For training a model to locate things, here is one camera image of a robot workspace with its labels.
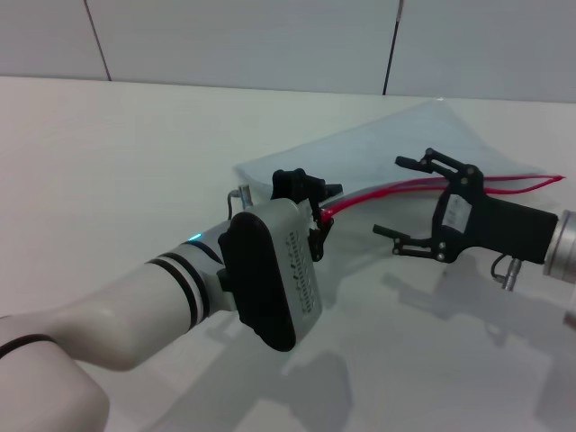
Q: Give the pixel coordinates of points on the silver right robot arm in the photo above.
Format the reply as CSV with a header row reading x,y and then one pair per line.
x,y
562,252

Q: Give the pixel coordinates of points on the clear document bag red zip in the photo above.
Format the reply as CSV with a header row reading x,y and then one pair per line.
x,y
373,153

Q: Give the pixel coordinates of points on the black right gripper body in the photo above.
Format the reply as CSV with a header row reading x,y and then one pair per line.
x,y
499,225

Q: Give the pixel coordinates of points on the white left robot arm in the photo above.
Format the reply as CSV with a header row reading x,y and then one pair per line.
x,y
135,310

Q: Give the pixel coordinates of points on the grey black wrist camera box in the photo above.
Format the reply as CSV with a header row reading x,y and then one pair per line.
x,y
270,270

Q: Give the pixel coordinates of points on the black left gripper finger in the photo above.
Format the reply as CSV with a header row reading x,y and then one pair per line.
x,y
320,240
332,189

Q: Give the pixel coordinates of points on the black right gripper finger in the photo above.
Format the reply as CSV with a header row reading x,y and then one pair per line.
x,y
450,168
414,245

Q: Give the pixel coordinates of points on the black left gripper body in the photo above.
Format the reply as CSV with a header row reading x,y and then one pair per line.
x,y
292,184

